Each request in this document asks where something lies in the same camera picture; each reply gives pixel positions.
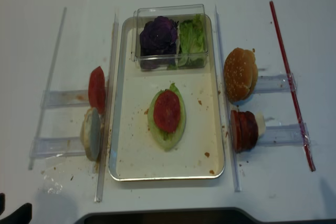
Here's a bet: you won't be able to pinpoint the red plastic rail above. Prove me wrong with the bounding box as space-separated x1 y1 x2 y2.
269 1 316 172

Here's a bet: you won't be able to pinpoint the lettuce leaf on tray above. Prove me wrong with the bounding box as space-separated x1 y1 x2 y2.
148 82 186 151

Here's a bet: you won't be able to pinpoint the green lettuce in container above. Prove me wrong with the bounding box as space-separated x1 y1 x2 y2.
167 14 206 70

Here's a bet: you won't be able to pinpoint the metal baking tray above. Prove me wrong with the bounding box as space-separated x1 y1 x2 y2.
109 18 225 181

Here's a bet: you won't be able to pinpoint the left clear long rail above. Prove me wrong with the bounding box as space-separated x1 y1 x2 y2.
94 10 119 203

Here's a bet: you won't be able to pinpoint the clear plastic container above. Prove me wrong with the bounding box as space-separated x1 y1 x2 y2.
131 4 208 71

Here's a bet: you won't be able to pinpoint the white cheese slice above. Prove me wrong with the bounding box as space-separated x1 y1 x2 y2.
255 112 266 138

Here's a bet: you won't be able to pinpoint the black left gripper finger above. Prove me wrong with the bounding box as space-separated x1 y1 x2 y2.
1 203 32 224

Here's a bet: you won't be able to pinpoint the right upper clear channel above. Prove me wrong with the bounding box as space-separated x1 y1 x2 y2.
253 73 297 94

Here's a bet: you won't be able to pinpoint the left lower clear channel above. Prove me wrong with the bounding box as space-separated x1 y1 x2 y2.
29 137 86 158

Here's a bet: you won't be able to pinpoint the purple cabbage leaves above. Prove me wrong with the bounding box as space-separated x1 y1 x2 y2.
140 16 178 56

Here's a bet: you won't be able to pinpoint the meat patty slice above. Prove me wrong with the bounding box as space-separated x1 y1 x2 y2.
246 111 259 149
230 110 242 153
238 112 251 152

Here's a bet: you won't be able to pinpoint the right lower clear channel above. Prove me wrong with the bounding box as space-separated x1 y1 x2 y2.
257 123 310 147

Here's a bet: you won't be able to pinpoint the left upper clear channel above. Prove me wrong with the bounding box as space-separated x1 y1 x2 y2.
40 90 89 109

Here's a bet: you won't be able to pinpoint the clear channel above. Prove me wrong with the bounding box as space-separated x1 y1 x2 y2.
40 90 89 109
253 73 297 94
257 123 310 147
29 137 86 158

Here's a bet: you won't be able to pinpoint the rear bun half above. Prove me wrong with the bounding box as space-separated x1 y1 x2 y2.
245 61 258 99

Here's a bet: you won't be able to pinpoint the front meat patty slice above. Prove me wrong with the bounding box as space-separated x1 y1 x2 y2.
230 110 242 153

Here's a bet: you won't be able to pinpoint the dark monitor edge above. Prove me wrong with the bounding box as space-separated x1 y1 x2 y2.
76 207 263 224

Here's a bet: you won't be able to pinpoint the pale bread bun half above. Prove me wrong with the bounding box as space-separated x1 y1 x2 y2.
80 108 101 162

